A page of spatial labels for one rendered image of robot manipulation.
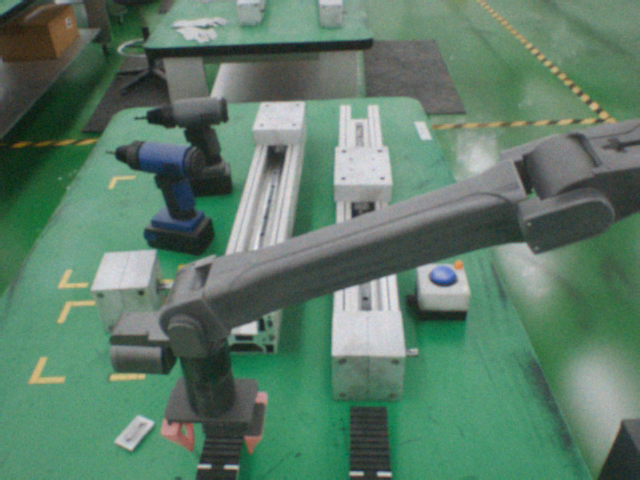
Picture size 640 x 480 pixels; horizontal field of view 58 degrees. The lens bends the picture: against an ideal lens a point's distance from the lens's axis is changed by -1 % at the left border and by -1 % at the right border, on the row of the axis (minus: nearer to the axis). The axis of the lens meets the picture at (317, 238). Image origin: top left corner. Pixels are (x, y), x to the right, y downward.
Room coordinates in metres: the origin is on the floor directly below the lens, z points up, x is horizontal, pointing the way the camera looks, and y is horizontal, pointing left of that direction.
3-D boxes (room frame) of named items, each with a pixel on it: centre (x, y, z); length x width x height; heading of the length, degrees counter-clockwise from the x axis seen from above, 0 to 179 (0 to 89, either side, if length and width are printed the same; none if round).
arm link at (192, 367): (0.47, 0.14, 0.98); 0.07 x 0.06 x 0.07; 85
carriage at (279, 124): (1.31, 0.08, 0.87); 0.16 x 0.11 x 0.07; 176
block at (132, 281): (0.77, 0.31, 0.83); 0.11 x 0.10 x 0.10; 93
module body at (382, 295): (1.05, -0.09, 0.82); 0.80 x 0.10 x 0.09; 176
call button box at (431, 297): (0.76, -0.20, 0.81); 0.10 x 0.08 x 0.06; 86
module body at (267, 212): (1.06, 0.10, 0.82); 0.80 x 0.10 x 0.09; 176
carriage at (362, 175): (1.05, -0.09, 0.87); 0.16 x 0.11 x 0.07; 176
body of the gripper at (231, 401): (0.47, 0.13, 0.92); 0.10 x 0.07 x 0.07; 86
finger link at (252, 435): (0.47, 0.11, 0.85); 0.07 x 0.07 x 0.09; 86
